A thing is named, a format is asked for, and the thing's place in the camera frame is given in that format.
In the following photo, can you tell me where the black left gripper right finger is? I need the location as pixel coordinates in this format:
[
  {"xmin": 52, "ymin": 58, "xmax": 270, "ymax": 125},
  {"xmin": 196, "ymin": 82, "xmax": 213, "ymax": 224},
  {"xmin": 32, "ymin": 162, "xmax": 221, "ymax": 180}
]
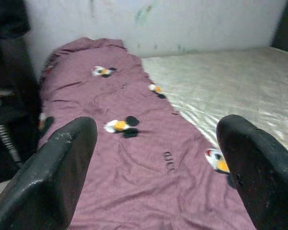
[{"xmin": 216, "ymin": 114, "xmax": 288, "ymax": 230}]

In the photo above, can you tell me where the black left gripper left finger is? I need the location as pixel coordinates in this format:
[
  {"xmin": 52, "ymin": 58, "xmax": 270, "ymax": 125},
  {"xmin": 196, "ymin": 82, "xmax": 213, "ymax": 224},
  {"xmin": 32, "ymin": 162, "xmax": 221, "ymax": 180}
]
[{"xmin": 0, "ymin": 116, "xmax": 98, "ymax": 230}]

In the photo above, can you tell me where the cream quilted mattress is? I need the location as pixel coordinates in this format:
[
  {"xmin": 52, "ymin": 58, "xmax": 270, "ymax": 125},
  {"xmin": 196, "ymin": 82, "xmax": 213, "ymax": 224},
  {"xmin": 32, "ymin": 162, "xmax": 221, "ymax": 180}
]
[{"xmin": 141, "ymin": 46, "xmax": 288, "ymax": 163}]

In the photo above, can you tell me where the black furniture unit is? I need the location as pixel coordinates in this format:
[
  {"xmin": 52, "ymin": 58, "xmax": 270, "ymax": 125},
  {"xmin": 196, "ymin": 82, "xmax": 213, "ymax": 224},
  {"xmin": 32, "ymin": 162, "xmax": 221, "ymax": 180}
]
[{"xmin": 0, "ymin": 0, "xmax": 43, "ymax": 185}]

